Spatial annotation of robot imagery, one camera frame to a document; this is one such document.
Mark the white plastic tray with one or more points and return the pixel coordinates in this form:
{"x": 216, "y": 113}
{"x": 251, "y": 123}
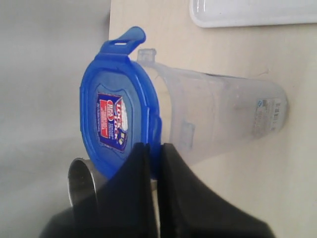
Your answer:
{"x": 242, "y": 13}

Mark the clear tall plastic container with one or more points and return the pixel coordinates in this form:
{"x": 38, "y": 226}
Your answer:
{"x": 204, "y": 115}

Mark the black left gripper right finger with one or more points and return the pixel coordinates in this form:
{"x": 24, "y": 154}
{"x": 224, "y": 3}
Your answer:
{"x": 189, "y": 209}

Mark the blue container lid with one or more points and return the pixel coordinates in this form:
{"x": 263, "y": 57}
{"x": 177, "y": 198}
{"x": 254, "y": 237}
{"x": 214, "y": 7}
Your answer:
{"x": 119, "y": 106}

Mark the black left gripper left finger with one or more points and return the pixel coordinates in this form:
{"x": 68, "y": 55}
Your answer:
{"x": 119, "y": 198}

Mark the stainless steel cup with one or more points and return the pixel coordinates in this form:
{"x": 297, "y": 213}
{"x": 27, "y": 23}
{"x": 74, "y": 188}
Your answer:
{"x": 81, "y": 183}

